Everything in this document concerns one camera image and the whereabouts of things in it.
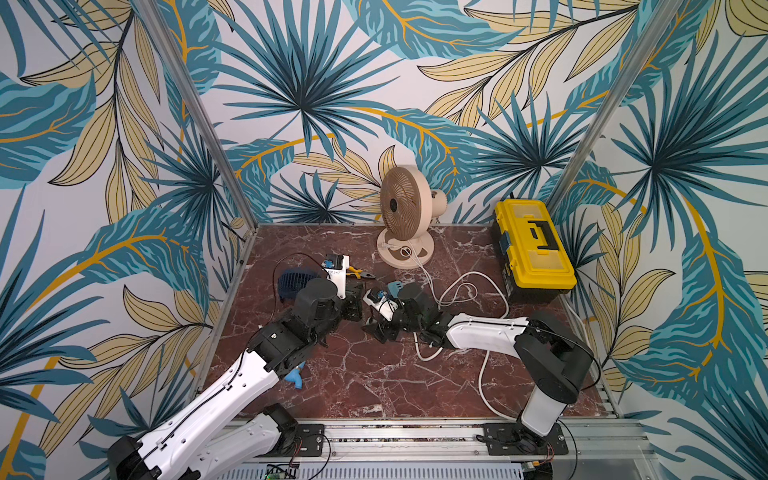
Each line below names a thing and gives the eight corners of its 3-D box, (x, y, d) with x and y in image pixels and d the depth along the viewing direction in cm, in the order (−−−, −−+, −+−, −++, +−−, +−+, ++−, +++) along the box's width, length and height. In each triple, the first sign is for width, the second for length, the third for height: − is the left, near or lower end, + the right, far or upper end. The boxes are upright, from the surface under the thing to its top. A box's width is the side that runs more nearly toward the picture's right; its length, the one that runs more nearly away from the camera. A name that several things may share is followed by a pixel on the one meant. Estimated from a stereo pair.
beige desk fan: (377, 269, 109) (375, 199, 83) (384, 234, 120) (385, 162, 93) (433, 277, 107) (450, 208, 81) (435, 241, 118) (451, 169, 92)
